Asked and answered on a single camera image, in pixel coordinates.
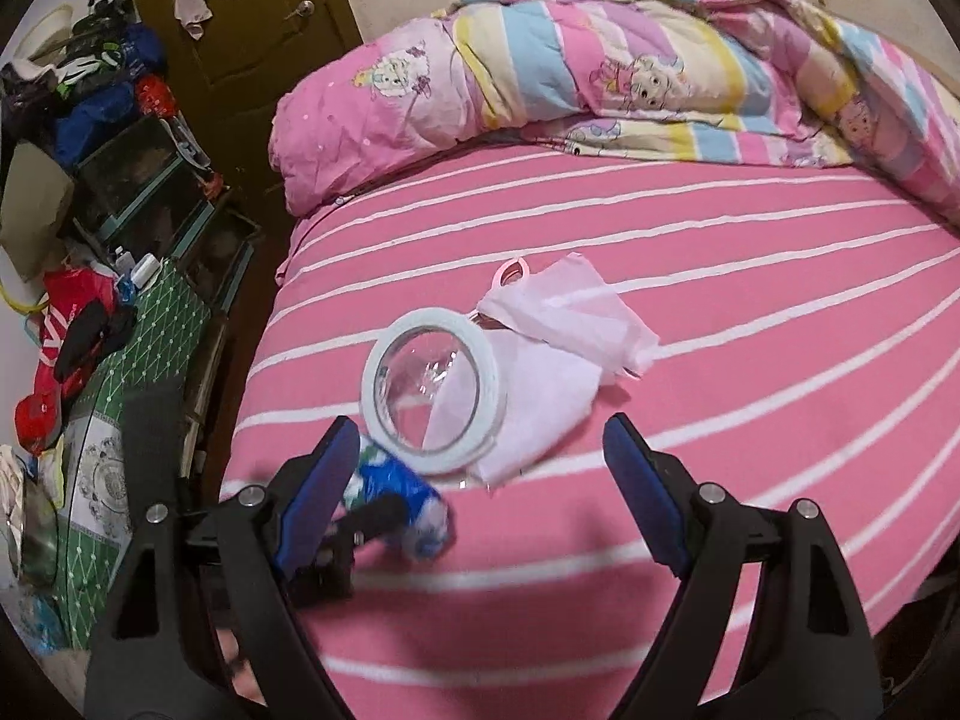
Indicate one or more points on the white cloth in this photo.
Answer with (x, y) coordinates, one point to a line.
(540, 409)
(193, 11)

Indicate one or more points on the white bag with pink trim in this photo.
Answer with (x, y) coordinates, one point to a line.
(570, 307)

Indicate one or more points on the white hanging cloth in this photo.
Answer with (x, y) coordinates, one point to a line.
(193, 11)

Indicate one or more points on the white jar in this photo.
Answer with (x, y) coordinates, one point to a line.
(144, 268)

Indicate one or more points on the red bag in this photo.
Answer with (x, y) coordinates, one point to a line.
(64, 315)

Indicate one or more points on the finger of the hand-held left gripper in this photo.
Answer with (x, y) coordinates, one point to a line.
(375, 519)

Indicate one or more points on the white tape roll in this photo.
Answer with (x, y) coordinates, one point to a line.
(493, 397)

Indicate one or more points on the glass front cabinet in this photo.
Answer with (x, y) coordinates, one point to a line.
(150, 180)

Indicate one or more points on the black cloth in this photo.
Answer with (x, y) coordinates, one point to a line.
(90, 337)

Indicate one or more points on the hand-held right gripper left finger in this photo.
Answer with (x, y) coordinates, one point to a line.
(315, 510)

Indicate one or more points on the brown wooden door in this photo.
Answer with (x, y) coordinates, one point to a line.
(247, 90)

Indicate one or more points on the blue and white packet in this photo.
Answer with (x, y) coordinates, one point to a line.
(409, 484)

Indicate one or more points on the cardboard box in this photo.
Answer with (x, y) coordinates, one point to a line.
(30, 217)

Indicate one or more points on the pastel striped cartoon quilt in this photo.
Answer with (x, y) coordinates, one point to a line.
(600, 52)

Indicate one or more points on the pile of clothes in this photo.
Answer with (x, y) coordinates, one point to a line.
(97, 90)

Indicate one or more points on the green patterned tablecloth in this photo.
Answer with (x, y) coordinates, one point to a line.
(146, 345)

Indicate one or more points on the pink striped bed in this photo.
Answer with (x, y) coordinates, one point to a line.
(750, 390)

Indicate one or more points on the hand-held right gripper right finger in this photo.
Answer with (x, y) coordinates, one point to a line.
(645, 495)

